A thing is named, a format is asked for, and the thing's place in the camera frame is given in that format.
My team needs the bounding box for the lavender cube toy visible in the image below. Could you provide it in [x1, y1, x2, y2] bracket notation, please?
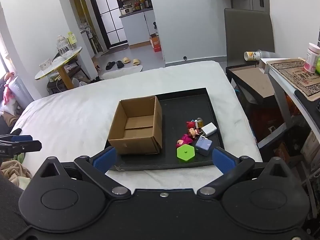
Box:
[195, 135, 213, 157]

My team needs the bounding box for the white floor mat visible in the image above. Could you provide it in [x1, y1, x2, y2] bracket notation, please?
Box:
[102, 65, 143, 80]

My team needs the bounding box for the white desk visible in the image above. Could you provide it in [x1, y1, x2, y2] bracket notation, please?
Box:
[259, 57, 320, 130]

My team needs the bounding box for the white kitchen cabinet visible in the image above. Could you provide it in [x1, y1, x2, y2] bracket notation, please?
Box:
[119, 9, 157, 47]

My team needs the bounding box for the yellow lid bottle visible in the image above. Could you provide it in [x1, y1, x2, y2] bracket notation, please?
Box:
[67, 32, 77, 50]

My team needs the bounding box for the brown cardboard box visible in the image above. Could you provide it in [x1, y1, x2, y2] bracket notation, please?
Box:
[107, 95, 163, 155]

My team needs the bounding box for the beige blanket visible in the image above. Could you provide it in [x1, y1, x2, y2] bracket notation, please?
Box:
[0, 160, 32, 190]

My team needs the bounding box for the black frame glass door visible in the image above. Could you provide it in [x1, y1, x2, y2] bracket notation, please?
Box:
[85, 0, 128, 49]

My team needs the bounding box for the pink white bottle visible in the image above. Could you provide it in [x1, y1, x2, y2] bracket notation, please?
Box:
[304, 42, 320, 73]

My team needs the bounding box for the pink doll figure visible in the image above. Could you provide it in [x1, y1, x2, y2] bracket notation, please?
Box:
[176, 127, 200, 148]

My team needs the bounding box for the round table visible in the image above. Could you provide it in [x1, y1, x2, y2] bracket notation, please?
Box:
[34, 46, 83, 90]

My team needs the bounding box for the white plug charger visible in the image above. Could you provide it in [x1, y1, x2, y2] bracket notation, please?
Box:
[201, 122, 217, 137]

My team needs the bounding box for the grey chair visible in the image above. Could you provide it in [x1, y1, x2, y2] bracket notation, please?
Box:
[224, 8, 275, 68]

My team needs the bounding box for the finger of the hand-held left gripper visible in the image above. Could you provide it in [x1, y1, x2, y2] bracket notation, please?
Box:
[0, 134, 33, 142]
[0, 140, 42, 157]

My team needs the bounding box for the green hexagonal box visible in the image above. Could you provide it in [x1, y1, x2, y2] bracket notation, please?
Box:
[176, 144, 195, 162]

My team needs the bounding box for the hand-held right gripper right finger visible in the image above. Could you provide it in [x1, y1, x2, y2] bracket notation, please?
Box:
[197, 147, 292, 200]

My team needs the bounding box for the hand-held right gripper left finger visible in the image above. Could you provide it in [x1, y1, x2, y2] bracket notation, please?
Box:
[35, 147, 132, 200]

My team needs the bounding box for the printed brown mat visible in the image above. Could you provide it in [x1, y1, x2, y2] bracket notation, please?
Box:
[271, 59, 320, 97]

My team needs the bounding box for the clear glass jar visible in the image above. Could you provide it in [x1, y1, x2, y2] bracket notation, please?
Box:
[56, 35, 70, 60]

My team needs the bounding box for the clear plastic container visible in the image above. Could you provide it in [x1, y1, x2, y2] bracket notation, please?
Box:
[39, 58, 52, 70]

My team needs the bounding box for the black tray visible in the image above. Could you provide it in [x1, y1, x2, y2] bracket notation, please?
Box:
[104, 87, 225, 172]

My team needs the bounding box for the orange carton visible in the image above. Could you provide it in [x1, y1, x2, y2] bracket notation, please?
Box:
[149, 34, 161, 53]

